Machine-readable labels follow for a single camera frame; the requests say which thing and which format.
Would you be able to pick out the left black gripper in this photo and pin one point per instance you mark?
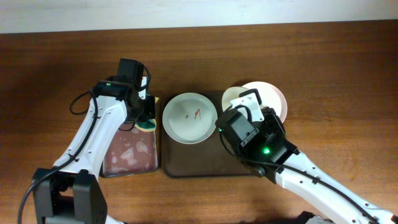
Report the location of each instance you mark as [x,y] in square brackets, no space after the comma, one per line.
[151,114]

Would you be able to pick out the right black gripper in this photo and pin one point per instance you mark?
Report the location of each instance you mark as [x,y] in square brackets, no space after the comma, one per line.
[270,117]

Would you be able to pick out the green and yellow sponge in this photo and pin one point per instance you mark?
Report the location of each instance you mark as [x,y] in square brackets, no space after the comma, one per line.
[149,125]

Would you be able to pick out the pink plate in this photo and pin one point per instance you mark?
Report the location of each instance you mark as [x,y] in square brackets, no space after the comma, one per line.
[271,97]

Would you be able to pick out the pale green plate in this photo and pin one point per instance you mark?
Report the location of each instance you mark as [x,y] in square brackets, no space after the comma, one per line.
[189,118]

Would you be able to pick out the cream white plate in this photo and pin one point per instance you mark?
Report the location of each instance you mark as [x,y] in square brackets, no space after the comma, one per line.
[231,94]

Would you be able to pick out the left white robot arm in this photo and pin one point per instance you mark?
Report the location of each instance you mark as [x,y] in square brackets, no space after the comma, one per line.
[69,192]

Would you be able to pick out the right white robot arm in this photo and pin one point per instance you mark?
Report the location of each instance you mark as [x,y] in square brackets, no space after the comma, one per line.
[261,146]

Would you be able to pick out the black tray with soapy water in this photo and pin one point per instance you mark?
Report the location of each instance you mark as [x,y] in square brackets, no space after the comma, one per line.
[131,152]

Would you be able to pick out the large brown serving tray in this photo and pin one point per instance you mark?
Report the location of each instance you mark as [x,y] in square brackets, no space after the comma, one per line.
[204,159]

